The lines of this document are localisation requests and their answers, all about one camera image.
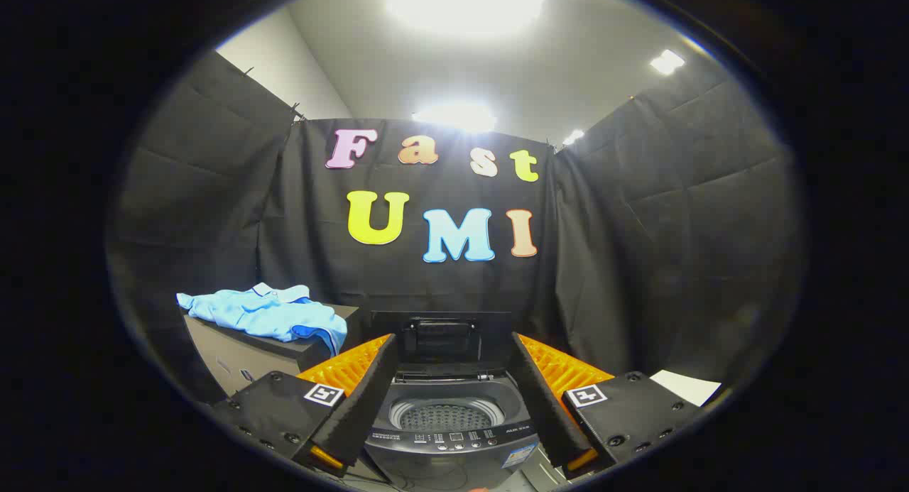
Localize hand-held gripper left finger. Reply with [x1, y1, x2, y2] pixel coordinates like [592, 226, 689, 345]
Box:
[212, 332, 400, 477]

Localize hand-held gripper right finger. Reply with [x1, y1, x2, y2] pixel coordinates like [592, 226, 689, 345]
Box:
[511, 331, 724, 480]

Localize dark grey washing machine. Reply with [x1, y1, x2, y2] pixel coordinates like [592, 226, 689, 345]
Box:
[362, 368, 542, 492]

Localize light blue polo shirt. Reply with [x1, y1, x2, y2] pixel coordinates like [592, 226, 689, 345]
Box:
[176, 283, 349, 356]

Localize grey cabinet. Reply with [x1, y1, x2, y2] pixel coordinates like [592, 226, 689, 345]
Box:
[183, 302, 363, 397]

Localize white paper sheet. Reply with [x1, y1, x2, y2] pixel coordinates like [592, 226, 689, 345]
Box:
[650, 369, 722, 408]

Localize black backdrop cloth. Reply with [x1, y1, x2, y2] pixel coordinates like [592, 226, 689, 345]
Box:
[107, 48, 807, 408]

